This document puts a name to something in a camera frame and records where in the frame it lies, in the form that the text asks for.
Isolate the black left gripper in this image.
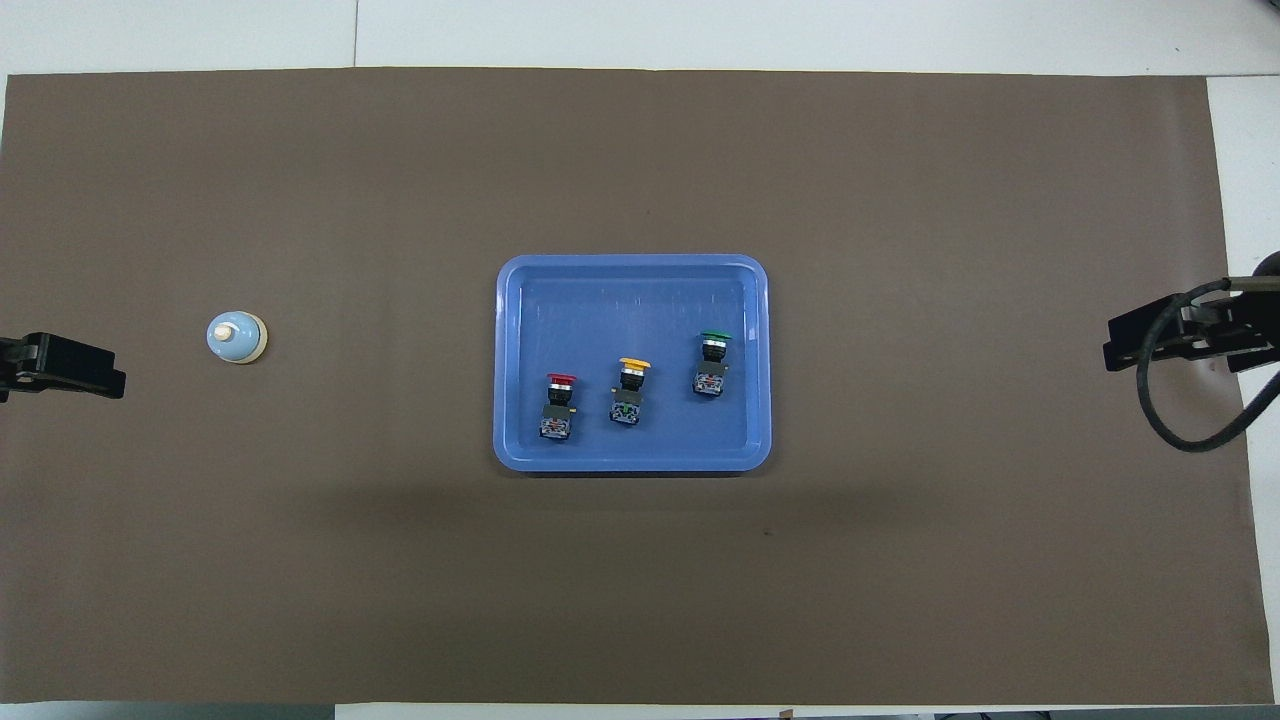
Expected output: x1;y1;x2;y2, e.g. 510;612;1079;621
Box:
0;332;127;403

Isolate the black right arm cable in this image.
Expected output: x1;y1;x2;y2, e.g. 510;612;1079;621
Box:
1136;280;1280;453

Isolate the brown table mat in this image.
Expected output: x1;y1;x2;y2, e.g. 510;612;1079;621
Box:
0;68;1273;706

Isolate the light blue desk bell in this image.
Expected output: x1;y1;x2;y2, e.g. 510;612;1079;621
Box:
206;311;269;365

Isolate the green push button switch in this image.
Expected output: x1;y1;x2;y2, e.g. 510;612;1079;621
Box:
691;331;733;398

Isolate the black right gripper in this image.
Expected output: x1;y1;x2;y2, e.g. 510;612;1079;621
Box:
1104;250;1280;375

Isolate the yellow push button switch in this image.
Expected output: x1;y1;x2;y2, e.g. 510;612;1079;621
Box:
609;357;652;427

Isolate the red push button switch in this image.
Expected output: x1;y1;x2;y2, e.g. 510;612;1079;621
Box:
538;373;579;443

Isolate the blue plastic tray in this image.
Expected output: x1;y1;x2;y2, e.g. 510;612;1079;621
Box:
493;254;772;473

